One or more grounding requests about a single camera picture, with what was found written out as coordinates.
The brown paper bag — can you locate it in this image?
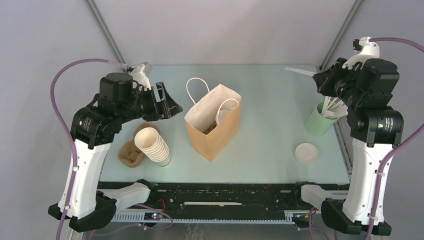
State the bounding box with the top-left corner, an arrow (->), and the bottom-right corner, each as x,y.
184,77 -> 242,162

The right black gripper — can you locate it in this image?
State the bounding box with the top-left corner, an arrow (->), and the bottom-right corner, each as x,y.
312,57 -> 364,108

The brown pulp carrier piece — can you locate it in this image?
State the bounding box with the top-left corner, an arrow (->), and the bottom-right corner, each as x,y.
203,121 -> 217,135

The white plastic cup lid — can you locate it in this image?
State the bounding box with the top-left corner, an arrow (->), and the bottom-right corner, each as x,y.
215,109 -> 231,125

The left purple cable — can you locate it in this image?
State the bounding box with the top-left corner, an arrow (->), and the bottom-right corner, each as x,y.
50,58 -> 130,240

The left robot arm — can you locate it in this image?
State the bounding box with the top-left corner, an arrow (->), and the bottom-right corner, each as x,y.
48,72 -> 183,233

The stack of white lids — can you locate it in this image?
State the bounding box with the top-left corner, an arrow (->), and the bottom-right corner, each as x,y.
294,142 -> 319,164

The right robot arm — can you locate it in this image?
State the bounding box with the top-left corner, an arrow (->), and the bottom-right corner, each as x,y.
290,58 -> 404,236

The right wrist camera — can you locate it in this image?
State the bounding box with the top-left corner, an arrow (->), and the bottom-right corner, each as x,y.
342,36 -> 380,70

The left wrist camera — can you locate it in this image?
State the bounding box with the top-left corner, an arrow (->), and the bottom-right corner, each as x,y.
127,62 -> 152,90

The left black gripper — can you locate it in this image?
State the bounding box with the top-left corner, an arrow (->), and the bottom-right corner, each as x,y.
118,81 -> 183,123

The green straw holder cup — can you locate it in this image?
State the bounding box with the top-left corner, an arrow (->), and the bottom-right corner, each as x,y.
304,100 -> 338,137

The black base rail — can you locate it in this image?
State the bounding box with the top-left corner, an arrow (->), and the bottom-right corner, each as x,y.
96,181 -> 349,228

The brown pulp cup carrier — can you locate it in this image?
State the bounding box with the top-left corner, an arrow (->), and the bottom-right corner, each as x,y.
117,122 -> 161,168

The single white straw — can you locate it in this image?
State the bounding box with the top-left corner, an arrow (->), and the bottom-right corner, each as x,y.
284,67 -> 316,77

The stack of white paper cups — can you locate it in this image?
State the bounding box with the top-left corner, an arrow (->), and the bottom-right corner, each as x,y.
134,127 -> 171,167

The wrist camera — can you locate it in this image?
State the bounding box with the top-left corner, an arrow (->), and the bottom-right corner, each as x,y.
127,62 -> 152,90
342,36 -> 380,70

